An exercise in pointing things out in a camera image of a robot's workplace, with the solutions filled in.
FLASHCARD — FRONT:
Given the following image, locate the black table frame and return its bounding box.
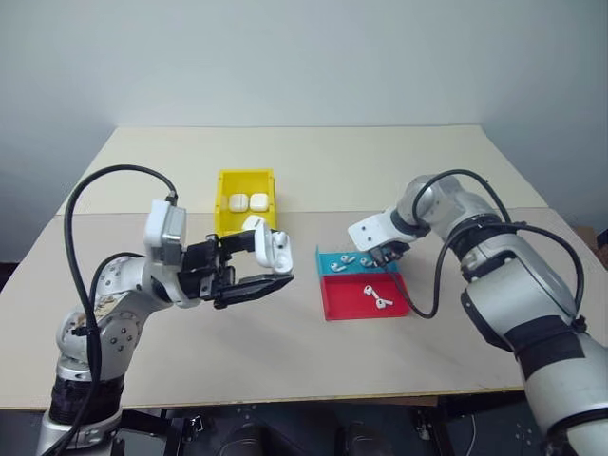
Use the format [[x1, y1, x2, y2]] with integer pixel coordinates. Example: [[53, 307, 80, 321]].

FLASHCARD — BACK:
[[0, 396, 538, 456]]

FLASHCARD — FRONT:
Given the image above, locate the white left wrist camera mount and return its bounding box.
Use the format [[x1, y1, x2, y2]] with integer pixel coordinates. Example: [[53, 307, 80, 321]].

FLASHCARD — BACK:
[[143, 199, 189, 279]]

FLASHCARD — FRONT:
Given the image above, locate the yellow plastic bin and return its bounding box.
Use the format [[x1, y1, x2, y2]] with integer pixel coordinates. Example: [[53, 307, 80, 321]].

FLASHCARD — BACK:
[[212, 167, 282, 237]]

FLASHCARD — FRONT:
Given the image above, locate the red plastic tray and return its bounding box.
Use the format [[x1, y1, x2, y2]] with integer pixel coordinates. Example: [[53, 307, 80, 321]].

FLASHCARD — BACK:
[[318, 272, 412, 324]]

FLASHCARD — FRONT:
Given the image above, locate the brown cardboard box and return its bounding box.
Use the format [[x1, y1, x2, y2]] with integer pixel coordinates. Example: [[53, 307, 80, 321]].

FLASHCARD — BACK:
[[573, 224, 608, 270]]

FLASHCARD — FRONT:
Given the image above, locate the dark rounded shape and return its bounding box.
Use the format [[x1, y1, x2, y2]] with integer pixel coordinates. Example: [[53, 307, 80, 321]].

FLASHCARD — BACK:
[[222, 420, 281, 456]]

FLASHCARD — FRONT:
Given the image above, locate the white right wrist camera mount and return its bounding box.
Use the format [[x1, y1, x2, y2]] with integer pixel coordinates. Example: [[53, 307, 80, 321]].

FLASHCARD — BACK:
[[347, 211, 401, 254]]

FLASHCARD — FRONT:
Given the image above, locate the blue plastic tray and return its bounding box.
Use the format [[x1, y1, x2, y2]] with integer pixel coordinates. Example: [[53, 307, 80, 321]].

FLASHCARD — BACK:
[[314, 244, 401, 277]]

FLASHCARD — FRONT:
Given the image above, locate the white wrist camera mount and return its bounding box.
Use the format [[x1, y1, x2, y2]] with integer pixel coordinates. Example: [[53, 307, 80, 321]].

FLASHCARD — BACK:
[[143, 199, 189, 279], [347, 211, 401, 254]]

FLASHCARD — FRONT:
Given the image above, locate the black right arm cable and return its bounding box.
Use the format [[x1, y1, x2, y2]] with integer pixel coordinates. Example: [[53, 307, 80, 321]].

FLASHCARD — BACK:
[[374, 168, 588, 334]]

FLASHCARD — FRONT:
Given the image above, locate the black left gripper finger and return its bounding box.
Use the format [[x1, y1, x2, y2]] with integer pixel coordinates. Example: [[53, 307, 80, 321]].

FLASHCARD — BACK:
[[213, 273, 296, 311], [218, 229, 260, 254]]

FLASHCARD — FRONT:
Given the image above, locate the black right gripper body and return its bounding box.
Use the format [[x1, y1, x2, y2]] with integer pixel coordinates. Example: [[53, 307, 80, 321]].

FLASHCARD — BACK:
[[374, 238, 411, 263]]

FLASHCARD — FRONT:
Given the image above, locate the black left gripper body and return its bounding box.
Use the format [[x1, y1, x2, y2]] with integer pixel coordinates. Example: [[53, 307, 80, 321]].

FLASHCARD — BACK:
[[178, 233, 238, 310]]

